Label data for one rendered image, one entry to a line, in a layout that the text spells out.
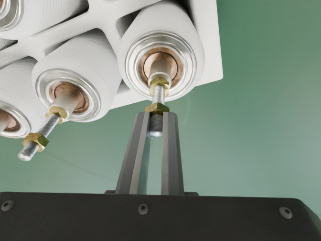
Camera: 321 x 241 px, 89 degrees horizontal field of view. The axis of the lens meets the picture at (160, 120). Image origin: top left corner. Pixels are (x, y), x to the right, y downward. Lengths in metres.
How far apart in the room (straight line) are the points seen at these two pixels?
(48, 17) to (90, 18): 0.06
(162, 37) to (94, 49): 0.11
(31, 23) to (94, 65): 0.06
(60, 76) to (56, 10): 0.07
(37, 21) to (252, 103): 0.53
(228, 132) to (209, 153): 0.13
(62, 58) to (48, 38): 0.08
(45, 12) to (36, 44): 0.10
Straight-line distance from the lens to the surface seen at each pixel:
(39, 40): 0.30
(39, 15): 0.21
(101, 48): 0.26
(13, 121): 0.31
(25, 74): 0.32
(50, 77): 0.22
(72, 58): 0.21
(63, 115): 0.20
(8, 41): 0.35
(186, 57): 0.18
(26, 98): 0.29
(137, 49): 0.17
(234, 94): 0.54
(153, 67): 0.17
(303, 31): 0.53
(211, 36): 0.25
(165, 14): 0.18
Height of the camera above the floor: 0.42
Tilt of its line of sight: 48 degrees down
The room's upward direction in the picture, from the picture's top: 177 degrees counter-clockwise
